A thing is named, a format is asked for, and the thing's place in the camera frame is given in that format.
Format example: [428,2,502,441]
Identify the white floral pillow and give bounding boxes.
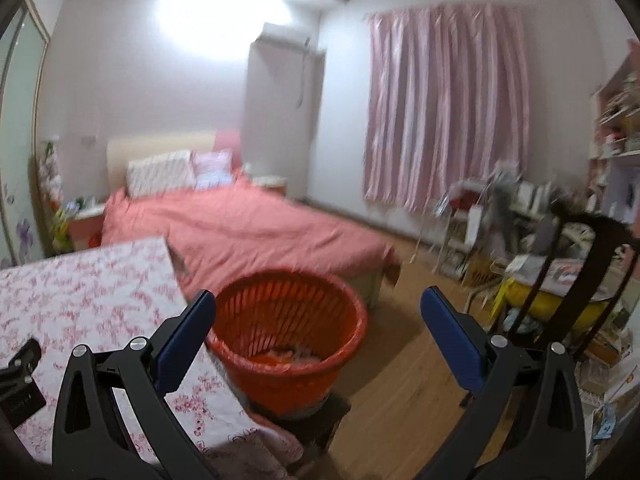
[126,150,196,198]

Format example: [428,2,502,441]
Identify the floral pink white tablecloth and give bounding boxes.
[1,237,303,479]

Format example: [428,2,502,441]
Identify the cream pink headboard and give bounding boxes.
[105,129,244,191]

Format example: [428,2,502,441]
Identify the pink striped pillow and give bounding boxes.
[192,150,233,190]

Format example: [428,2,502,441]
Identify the white air conditioner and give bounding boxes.
[241,23,326,200]

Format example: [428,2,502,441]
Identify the pink white nightstand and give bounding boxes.
[68,204,105,252]

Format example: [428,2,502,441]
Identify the cluttered white shelf rack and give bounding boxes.
[584,39,640,241]

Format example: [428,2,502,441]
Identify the stack of plush toys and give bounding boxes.
[37,141,74,255]

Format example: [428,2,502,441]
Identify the orange plastic laundry basket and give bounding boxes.
[206,269,368,417]

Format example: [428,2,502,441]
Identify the pink striped curtain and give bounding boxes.
[362,2,530,212]

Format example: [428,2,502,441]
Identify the black chair frame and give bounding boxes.
[506,200,639,361]

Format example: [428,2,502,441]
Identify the coral pink bed duvet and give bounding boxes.
[102,181,401,298]

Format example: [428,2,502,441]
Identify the sliding wardrobe with purple flowers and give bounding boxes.
[0,4,49,269]

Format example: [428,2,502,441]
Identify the far bedside table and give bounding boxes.
[252,176,288,196]

